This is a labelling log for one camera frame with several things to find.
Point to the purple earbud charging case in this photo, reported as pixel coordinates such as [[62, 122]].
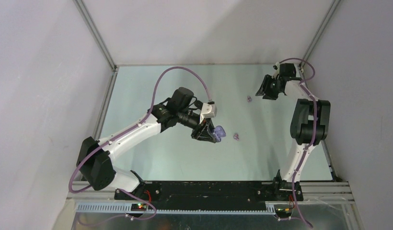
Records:
[[219, 133]]

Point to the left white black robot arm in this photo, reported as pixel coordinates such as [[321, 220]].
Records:
[[97, 158]]

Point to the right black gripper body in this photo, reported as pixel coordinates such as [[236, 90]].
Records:
[[275, 91]]

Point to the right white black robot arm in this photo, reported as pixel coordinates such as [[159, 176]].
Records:
[[309, 125]]

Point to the aluminium corner post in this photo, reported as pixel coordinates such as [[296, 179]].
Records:
[[87, 18], [333, 8]]

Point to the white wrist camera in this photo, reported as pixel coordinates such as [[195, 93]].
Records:
[[208, 110], [276, 68]]

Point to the aluminium frame rail front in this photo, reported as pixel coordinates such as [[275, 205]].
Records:
[[313, 192]]

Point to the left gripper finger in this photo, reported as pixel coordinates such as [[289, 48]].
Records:
[[210, 127], [204, 135]]

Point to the right aluminium corner post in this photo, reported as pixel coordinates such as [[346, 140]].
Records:
[[333, 8]]

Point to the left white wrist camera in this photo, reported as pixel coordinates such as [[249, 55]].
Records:
[[208, 110]]

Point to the left aluminium corner post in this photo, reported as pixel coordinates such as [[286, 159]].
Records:
[[87, 18]]

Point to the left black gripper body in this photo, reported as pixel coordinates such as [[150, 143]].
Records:
[[200, 128]]

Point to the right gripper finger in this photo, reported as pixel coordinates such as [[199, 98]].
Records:
[[261, 90], [266, 87]]

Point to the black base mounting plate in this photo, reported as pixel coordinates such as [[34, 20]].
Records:
[[215, 195]]

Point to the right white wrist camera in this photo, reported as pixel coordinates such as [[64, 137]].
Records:
[[276, 68]]

